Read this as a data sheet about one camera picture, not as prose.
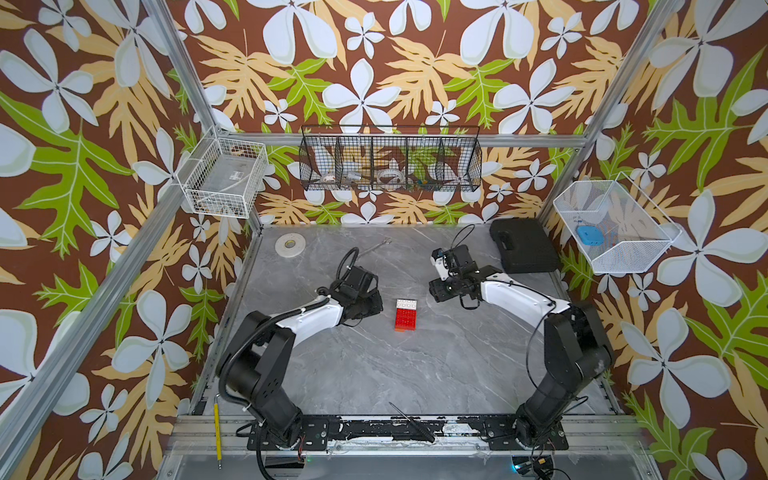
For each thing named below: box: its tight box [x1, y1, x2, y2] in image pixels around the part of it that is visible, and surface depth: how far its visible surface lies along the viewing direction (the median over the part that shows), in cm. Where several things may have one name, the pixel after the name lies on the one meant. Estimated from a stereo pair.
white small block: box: [396, 299, 417, 310], surface depth 95 cm
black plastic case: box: [489, 218, 559, 274], surface depth 113 cm
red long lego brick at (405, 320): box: [394, 308, 417, 333], surface depth 93 cm
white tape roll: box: [274, 233, 306, 258], surface depth 117 cm
